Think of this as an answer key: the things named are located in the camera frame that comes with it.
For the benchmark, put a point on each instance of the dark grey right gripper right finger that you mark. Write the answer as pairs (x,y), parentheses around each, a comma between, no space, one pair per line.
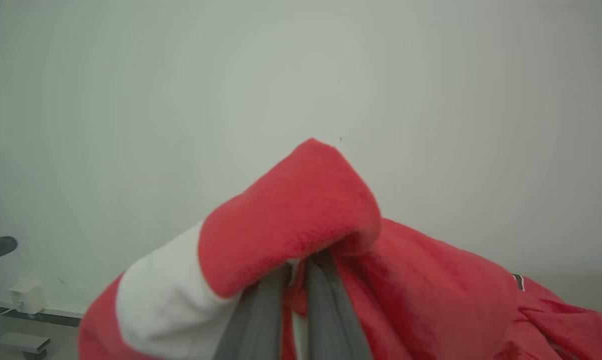
(331,320)

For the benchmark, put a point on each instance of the small white wall box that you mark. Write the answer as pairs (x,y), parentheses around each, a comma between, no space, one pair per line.
(28,296)

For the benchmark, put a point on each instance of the red and white fleece garment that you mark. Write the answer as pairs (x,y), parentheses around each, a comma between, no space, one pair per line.
(291,220)

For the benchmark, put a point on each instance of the white baseboard with black strip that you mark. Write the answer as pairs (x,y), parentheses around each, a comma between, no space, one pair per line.
(46,316)

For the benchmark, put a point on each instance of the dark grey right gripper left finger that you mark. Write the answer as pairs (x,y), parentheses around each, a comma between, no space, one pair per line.
(258,325)

